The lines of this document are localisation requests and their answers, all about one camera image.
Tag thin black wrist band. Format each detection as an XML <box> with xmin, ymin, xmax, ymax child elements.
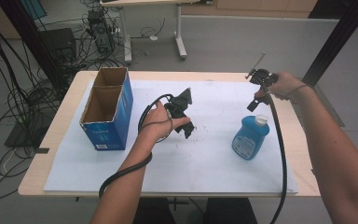
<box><xmin>287</xmin><ymin>83</ymin><xmax>317</xmax><ymax>104</ymax></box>

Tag person's left leg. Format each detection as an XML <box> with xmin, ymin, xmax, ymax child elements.
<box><xmin>132</xmin><ymin>197</ymin><xmax>177</xmax><ymax>224</ymax></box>

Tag white table sheet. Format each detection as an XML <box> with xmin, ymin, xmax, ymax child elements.
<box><xmin>42</xmin><ymin>79</ymin><xmax>299</xmax><ymax>195</ymax></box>

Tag right gripper thick black cable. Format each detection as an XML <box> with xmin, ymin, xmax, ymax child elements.
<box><xmin>265</xmin><ymin>92</ymin><xmax>289</xmax><ymax>224</ymax></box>

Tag black cloth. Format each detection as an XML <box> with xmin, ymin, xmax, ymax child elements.
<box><xmin>202</xmin><ymin>197</ymin><xmax>259</xmax><ymax>224</ymax></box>

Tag blue cardboard box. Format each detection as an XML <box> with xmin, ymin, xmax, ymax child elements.
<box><xmin>79</xmin><ymin>66</ymin><xmax>134</xmax><ymax>151</ymax></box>

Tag teal panel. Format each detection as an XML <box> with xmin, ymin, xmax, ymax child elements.
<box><xmin>20</xmin><ymin>0</ymin><xmax>48</xmax><ymax>21</ymax></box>

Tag person's left hand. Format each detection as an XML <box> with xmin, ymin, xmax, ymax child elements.
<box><xmin>138</xmin><ymin>101</ymin><xmax>191</xmax><ymax>143</ymax></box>

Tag black equipment box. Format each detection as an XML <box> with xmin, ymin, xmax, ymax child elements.
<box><xmin>39</xmin><ymin>27</ymin><xmax>77</xmax><ymax>63</ymax></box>

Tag white standing desk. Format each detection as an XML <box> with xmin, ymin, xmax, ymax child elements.
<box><xmin>99</xmin><ymin>0</ymin><xmax>213</xmax><ymax>65</ymax></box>

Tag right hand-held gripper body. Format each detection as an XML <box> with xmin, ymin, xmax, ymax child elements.
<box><xmin>245</xmin><ymin>51</ymin><xmax>279</xmax><ymax>105</ymax></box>

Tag person's right hand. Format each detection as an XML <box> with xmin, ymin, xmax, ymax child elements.
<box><xmin>255</xmin><ymin>71</ymin><xmax>309</xmax><ymax>102</ymax></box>

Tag light wooden table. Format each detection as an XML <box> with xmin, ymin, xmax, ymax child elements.
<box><xmin>18</xmin><ymin>70</ymin><xmax>322</xmax><ymax>199</ymax></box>

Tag black computer tower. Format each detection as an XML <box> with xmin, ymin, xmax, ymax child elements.
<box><xmin>87</xmin><ymin>8</ymin><xmax>116</xmax><ymax>55</ymax></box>

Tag left gripper thick black cable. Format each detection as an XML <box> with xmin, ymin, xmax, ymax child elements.
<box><xmin>98</xmin><ymin>92</ymin><xmax>172</xmax><ymax>200</ymax></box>

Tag black metal pillar with cables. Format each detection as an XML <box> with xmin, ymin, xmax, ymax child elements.
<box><xmin>0</xmin><ymin>0</ymin><xmax>70</xmax><ymax>91</ymax></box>

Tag dark floor plate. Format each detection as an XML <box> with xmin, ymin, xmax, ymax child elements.
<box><xmin>4</xmin><ymin>115</ymin><xmax>57</xmax><ymax>149</ymax></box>

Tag gripper thick black cable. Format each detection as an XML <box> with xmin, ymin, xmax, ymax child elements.
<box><xmin>265</xmin><ymin>92</ymin><xmax>289</xmax><ymax>224</ymax></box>
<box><xmin>98</xmin><ymin>92</ymin><xmax>172</xmax><ymax>200</ymax></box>

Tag tangle of black floor cables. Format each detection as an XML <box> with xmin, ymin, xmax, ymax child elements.
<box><xmin>0</xmin><ymin>0</ymin><xmax>169</xmax><ymax>202</ymax></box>

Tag blue bottle with white cap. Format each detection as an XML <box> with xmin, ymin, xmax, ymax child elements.
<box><xmin>231</xmin><ymin>114</ymin><xmax>270</xmax><ymax>161</ymax></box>

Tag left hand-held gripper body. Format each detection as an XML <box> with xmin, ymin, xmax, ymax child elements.
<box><xmin>163</xmin><ymin>88</ymin><xmax>193</xmax><ymax>119</ymax></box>

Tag black metal pillar with base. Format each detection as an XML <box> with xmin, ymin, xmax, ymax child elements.
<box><xmin>301</xmin><ymin>0</ymin><xmax>358</xmax><ymax>88</ymax></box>

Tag thin black hand strap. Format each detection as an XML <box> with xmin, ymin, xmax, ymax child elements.
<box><xmin>138</xmin><ymin>115</ymin><xmax>173</xmax><ymax>144</ymax></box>

